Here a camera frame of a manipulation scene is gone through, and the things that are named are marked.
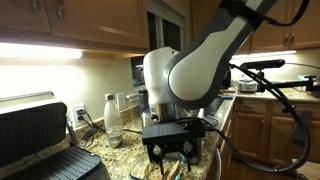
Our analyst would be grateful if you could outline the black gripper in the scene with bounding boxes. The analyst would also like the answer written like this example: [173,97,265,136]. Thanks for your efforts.
[141,118,206,176]

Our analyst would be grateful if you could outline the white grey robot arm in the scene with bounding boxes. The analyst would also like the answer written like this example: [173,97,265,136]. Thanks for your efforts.
[142,0,276,165]

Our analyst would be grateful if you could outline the stainless steel two-slot toaster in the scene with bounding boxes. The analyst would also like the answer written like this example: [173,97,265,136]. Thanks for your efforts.
[141,108,205,165]

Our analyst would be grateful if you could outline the clear plastic water bottle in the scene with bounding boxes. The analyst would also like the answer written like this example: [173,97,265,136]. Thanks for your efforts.
[104,94,123,148]

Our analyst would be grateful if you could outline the wooden lower cabinet drawers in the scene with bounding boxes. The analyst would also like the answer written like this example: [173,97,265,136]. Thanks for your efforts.
[218,98,320,180]

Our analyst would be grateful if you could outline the white appliance on counter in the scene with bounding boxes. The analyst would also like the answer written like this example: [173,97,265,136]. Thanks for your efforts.
[238,79,257,92]

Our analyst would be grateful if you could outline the black panini grill press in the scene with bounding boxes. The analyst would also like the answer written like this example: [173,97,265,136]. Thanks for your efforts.
[0,91,111,180]

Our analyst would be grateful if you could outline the wooden upper cabinets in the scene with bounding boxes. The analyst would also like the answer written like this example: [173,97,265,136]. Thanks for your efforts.
[0,0,149,53]

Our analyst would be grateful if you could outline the under-cabinet light strip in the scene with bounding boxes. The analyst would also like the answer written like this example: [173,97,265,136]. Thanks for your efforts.
[0,43,82,60]

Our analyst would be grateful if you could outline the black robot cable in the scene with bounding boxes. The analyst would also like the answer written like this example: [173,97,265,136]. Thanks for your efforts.
[199,0,312,174]

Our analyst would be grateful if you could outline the curved steel oven handle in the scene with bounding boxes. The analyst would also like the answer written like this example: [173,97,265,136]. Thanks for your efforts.
[215,149,222,180]

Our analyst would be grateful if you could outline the white wall outlet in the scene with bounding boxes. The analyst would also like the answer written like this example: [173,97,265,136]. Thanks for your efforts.
[71,103,86,128]

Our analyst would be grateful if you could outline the black camera on stand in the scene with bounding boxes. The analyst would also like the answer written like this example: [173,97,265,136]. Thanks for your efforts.
[241,59,320,91]

